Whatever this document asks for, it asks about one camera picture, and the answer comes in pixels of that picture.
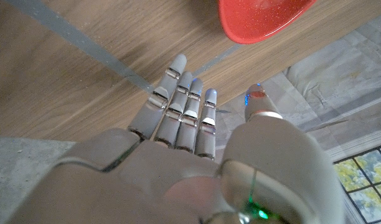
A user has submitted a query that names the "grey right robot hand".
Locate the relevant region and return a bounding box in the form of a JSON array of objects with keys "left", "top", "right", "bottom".
[{"left": 6, "top": 53, "right": 347, "bottom": 224}]

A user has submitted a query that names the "printed window backdrop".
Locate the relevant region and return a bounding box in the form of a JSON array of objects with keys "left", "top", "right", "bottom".
[{"left": 215, "top": 11, "right": 381, "bottom": 224}]

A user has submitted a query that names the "grey tape outline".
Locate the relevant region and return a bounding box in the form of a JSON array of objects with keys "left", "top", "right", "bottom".
[{"left": 3, "top": 0, "right": 241, "bottom": 94}]

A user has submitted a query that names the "red bowl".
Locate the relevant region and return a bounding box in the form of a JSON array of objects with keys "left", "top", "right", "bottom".
[{"left": 217, "top": 0, "right": 318, "bottom": 45}]

